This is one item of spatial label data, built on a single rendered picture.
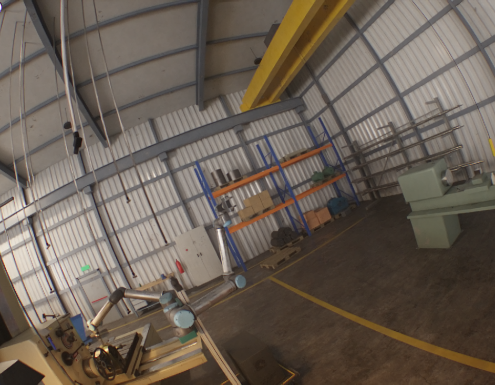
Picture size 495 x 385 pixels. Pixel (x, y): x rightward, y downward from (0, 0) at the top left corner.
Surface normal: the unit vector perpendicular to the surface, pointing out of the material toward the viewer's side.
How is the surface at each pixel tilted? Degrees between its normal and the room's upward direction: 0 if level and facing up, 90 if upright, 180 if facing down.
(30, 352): 90
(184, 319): 90
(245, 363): 90
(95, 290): 90
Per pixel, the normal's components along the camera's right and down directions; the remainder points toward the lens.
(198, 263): 0.26, -0.15
